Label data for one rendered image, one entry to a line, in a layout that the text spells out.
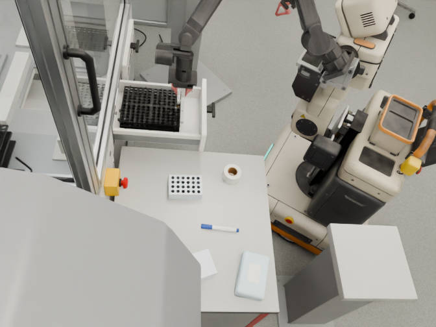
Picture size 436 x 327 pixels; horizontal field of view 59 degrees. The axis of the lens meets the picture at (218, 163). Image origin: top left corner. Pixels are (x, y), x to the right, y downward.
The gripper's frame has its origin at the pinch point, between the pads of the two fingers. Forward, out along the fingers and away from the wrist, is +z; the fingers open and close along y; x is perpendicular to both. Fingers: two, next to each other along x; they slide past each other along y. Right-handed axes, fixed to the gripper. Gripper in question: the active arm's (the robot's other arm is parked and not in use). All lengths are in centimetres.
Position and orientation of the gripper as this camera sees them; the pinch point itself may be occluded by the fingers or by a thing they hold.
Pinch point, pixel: (181, 93)
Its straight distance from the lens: 146.9
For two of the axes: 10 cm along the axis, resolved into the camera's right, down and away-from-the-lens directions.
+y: 9.9, 0.6, 1.4
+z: -1.5, 5.2, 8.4
